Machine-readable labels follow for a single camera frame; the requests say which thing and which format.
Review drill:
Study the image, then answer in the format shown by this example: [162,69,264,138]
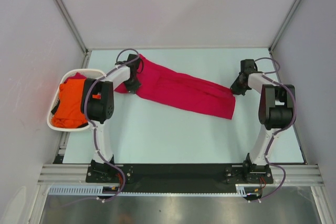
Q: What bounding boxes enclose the orange t-shirt in basket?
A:
[51,79,88,129]

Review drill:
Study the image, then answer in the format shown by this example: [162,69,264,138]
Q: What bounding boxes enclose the white slotted cable duct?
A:
[49,185,119,196]

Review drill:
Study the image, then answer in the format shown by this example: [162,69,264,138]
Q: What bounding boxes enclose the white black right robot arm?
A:
[230,59,297,183]

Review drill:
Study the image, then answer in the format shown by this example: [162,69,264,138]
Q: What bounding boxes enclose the black garment in basket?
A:
[51,100,60,115]

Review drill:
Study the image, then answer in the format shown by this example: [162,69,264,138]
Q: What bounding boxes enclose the aluminium corner post right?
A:
[268,0,303,55]

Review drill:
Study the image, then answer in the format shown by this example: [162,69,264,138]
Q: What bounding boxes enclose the dark red shirt in basket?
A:
[64,72,87,84]

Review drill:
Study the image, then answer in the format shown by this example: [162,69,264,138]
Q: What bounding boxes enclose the white plastic laundry basket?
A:
[47,68,105,132]

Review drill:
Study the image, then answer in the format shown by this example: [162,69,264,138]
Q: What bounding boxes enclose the crimson red t-shirt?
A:
[113,54,236,121]

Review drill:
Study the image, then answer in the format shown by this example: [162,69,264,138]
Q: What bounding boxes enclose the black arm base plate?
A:
[86,161,274,194]

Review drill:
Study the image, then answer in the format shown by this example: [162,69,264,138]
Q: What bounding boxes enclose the aluminium corner post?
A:
[268,0,303,55]
[53,0,88,55]

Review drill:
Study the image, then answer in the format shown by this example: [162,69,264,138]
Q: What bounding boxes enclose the aluminium frame rail front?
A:
[37,164,324,186]

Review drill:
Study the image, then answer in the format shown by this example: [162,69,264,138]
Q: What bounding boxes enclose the aluminium corner post left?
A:
[53,0,88,55]

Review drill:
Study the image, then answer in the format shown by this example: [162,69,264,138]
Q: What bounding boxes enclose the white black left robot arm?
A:
[80,49,144,182]

